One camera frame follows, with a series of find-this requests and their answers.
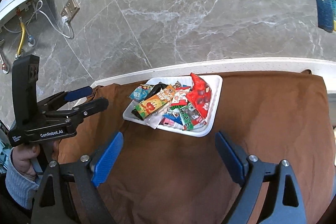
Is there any panda blue snack packet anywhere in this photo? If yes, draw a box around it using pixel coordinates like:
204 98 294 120
129 84 154 102

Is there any clear white sausage packet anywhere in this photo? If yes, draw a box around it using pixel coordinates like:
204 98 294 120
144 105 170 129

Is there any black snack packet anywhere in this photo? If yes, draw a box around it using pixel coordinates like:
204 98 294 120
145 82 167 100

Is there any green clear seed packet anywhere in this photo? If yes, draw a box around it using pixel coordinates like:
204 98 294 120
170 103 207 131

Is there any red snack bag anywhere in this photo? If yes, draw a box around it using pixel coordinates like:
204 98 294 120
186 73 212 119

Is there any pink Pororo packet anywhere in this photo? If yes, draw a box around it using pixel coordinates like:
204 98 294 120
160 118 184 130

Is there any blue orange snack packet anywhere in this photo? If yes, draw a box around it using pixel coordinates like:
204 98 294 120
163 109 182 125

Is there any red fruit candy packet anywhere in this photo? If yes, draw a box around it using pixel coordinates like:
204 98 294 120
170 86 191 107

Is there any grey sleeve forearm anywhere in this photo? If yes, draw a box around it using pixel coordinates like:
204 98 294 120
5 149 40 210

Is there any person left hand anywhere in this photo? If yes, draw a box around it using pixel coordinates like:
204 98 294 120
11 139 61 183

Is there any brown tablecloth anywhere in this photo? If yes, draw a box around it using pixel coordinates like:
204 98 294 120
59 72 335 223

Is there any white plastic tray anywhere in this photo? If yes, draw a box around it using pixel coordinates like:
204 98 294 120
122 75 223 137

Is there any blue hanging towel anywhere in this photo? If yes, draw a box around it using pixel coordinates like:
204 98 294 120
316 0 335 33

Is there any yellow hose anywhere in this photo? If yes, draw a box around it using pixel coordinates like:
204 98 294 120
15 16 27 59

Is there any wall socket plate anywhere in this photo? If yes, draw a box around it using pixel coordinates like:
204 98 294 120
60 0 80 23

